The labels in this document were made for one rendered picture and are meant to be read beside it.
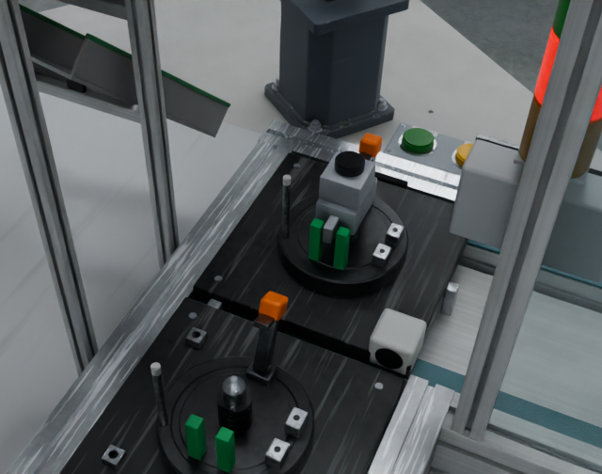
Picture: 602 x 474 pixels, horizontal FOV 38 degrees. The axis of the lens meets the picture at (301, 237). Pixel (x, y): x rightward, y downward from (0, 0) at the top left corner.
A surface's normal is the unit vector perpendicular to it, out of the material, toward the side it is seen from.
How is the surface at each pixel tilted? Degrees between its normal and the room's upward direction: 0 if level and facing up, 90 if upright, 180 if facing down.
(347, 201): 90
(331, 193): 90
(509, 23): 1
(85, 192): 0
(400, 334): 0
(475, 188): 90
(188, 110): 90
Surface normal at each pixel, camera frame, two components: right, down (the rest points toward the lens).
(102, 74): 0.83, 0.42
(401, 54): 0.03, -0.70
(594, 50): -0.40, 0.65
